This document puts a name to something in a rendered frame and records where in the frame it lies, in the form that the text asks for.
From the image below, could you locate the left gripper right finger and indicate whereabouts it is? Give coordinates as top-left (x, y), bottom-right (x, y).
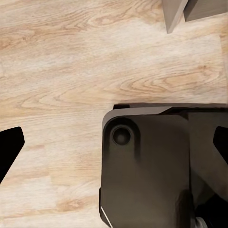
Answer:
top-left (213, 126), bottom-right (228, 164)

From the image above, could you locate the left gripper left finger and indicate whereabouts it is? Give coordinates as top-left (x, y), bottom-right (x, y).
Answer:
top-left (0, 126), bottom-right (25, 184)

